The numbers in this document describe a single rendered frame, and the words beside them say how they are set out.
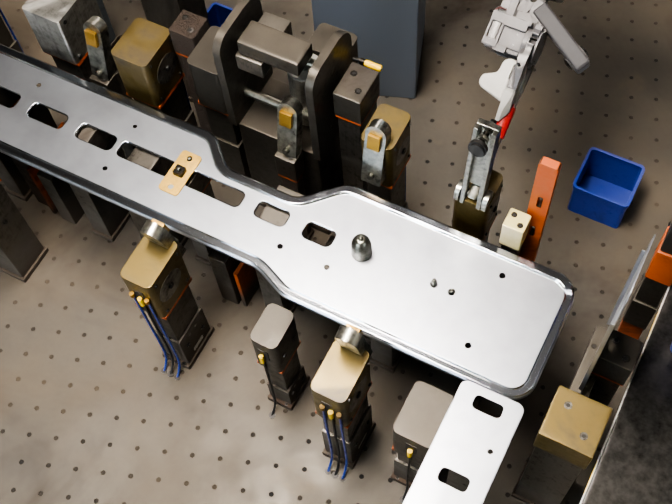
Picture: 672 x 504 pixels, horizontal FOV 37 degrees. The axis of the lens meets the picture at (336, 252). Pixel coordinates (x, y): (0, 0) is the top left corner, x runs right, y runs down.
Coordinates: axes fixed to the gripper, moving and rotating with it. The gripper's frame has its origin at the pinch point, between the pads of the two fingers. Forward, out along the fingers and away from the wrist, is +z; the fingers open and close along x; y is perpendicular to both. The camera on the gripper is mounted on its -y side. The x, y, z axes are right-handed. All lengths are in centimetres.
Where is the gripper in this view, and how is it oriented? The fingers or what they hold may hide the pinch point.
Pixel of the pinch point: (505, 115)
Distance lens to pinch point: 157.4
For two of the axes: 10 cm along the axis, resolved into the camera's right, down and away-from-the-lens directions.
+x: -2.9, 0.4, -9.6
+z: -3.6, 9.2, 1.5
